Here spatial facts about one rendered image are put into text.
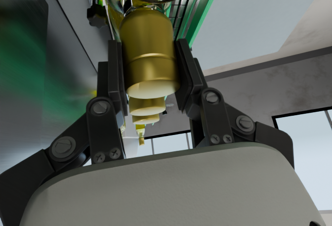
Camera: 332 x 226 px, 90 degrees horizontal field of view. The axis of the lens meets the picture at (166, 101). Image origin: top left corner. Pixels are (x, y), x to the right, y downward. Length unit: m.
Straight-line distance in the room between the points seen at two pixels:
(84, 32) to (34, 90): 0.31
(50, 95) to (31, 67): 0.11
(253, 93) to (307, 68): 0.91
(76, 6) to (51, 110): 0.23
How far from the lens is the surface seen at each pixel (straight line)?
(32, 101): 0.23
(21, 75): 0.22
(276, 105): 3.30
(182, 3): 0.45
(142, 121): 0.20
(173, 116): 3.21
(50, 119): 0.33
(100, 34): 0.52
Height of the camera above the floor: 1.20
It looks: 15 degrees down
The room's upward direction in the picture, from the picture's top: 172 degrees clockwise
